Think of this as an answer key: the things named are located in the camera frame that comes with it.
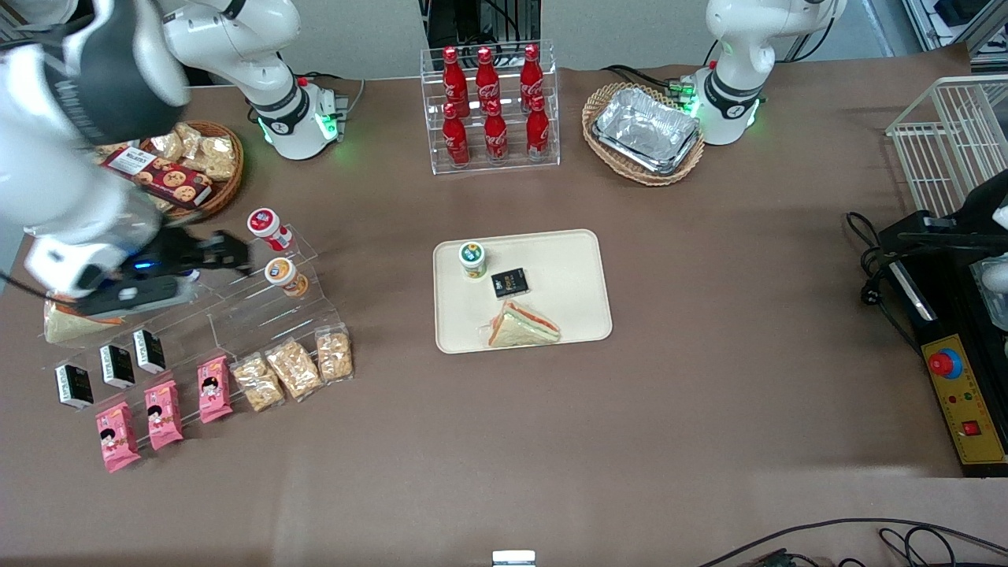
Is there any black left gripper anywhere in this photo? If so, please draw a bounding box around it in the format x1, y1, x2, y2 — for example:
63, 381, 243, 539
962, 169, 1008, 235

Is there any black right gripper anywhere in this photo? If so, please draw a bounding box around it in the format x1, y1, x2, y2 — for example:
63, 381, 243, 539
118, 230, 254, 284

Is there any red lid gum bottle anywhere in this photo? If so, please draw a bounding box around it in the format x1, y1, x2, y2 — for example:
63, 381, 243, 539
247, 208, 294, 253

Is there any aluminium foil tray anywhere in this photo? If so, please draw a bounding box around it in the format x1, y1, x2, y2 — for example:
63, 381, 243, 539
592, 118, 702, 176
973, 260, 1008, 332
595, 87, 700, 168

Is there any beige rectangular tray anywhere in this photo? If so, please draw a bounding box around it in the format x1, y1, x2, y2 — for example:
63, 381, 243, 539
432, 228, 613, 355

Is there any dark brown wicker basket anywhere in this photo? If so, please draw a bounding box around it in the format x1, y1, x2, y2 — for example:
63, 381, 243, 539
140, 120, 245, 223

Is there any clear acrylic stepped stand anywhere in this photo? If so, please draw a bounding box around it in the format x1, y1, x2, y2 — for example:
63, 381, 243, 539
51, 224, 351, 446

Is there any dark red cookie box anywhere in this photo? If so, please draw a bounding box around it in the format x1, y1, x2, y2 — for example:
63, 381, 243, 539
100, 146, 213, 209

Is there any small black carton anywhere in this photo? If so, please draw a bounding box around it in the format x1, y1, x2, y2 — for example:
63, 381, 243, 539
100, 344, 136, 390
132, 328, 167, 375
491, 268, 530, 300
55, 362, 94, 410

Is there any clear bag of crisp snack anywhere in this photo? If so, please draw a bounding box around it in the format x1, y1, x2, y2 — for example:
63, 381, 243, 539
315, 323, 354, 384
265, 339, 324, 402
231, 353, 286, 413

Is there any pink snack pack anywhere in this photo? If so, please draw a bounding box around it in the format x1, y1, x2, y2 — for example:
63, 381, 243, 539
143, 380, 184, 451
95, 402, 143, 473
197, 356, 234, 424

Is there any wrapped triangle sandwich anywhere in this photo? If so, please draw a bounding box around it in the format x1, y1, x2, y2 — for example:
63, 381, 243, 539
43, 298, 127, 345
480, 299, 561, 350

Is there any black sealing machine yellow panel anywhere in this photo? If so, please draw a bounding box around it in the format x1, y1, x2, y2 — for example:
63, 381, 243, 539
876, 209, 1008, 479

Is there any red cola bottle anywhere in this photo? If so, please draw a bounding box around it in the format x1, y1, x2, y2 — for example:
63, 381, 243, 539
483, 98, 509, 165
441, 46, 471, 119
441, 102, 471, 170
475, 47, 501, 115
526, 94, 550, 162
520, 43, 546, 111

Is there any clear acrylic bottle rack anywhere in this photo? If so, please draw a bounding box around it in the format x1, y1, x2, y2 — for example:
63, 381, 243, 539
420, 39, 561, 176

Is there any black equipment cabinet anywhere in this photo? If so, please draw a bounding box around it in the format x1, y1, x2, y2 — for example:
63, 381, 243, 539
424, 0, 544, 48

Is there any light tan wicker basket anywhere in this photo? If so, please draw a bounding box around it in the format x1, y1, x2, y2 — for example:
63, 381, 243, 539
581, 82, 706, 187

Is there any white wire basket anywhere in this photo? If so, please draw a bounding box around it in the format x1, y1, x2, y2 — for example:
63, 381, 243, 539
886, 75, 1008, 217

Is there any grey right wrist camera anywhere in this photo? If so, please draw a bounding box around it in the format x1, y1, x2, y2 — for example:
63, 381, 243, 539
83, 276, 195, 320

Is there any black power cable with plug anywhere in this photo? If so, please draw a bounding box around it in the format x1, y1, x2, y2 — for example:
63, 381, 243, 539
847, 211, 922, 355

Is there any aluminium frame shelf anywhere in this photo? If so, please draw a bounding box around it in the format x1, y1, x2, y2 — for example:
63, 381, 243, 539
902, 0, 1008, 76

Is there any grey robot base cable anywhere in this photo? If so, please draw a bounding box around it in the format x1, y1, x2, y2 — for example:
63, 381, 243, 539
303, 73, 367, 123

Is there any looped black cable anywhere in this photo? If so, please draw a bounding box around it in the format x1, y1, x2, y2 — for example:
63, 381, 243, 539
878, 526, 1008, 567

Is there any long black cable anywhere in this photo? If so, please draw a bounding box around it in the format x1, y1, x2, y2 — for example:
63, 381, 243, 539
697, 517, 1008, 567

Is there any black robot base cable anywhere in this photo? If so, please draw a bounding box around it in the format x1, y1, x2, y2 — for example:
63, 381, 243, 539
602, 39, 717, 102

